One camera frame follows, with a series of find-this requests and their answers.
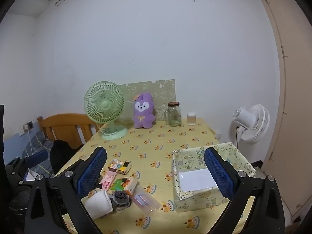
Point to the patterned fabric storage box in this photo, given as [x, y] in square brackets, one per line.
[192, 160]

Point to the black cloth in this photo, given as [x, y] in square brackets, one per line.
[61, 156]

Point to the plaid bedding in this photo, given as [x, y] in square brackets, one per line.
[36, 143]

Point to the wall socket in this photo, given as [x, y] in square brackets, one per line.
[28, 126]

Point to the beige door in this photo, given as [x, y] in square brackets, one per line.
[292, 78]

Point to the green and orange pack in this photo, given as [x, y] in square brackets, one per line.
[124, 185]

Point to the purple plush toy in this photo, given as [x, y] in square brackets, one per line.
[143, 117]

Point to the glass jar with dark lid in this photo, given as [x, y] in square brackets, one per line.
[174, 117]

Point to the white sheet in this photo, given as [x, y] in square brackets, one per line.
[195, 179]

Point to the small cotton swab container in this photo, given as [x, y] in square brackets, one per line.
[191, 119]

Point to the clear plastic pack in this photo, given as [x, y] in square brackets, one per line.
[146, 199]

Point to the olive patterned board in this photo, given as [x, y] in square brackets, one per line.
[163, 90]

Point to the green desk fan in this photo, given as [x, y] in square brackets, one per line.
[104, 104]

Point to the white cup-shaped object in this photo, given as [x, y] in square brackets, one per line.
[97, 203]

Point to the white standing fan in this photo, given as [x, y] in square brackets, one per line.
[258, 124]

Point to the yellow cartoon tissue box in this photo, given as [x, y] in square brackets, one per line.
[117, 164]

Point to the wooden chair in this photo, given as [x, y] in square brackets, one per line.
[63, 126]

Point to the yellow printed tablecloth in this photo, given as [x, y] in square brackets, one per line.
[151, 146]

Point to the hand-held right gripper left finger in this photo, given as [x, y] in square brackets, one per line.
[91, 173]

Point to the small clear glass bottle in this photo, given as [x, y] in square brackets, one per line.
[167, 118]

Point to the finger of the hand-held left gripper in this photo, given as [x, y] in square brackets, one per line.
[36, 158]

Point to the pink wet wipes pack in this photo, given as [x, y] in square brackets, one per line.
[108, 180]

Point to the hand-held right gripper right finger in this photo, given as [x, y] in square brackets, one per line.
[219, 173]

